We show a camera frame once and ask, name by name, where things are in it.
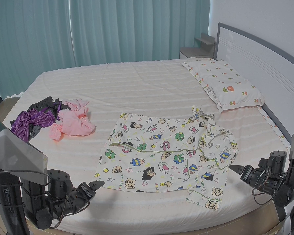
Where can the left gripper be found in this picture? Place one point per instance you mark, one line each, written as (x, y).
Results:
(84, 192)

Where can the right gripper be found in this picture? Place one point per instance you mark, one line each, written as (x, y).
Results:
(251, 176)

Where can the white printed pyjama top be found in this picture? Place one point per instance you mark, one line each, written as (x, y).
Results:
(161, 155)

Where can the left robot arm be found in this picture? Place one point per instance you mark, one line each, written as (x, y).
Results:
(14, 150)

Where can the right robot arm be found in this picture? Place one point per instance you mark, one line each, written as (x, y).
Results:
(279, 163)

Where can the bed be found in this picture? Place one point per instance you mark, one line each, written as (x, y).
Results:
(137, 87)

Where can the pink garment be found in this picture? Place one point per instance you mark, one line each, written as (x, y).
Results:
(73, 123)

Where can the dark grey garment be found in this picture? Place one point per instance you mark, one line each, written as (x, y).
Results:
(35, 131)

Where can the purple satin garment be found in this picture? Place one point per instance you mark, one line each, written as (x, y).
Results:
(36, 120)

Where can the white printed pillow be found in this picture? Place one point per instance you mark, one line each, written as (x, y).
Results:
(225, 82)

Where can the black garment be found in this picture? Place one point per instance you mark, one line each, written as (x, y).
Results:
(43, 104)

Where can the grey bedside table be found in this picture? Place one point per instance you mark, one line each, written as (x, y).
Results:
(196, 50)

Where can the blue-green curtain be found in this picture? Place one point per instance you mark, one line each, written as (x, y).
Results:
(27, 33)
(137, 21)

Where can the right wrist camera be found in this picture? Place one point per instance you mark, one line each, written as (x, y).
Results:
(264, 164)

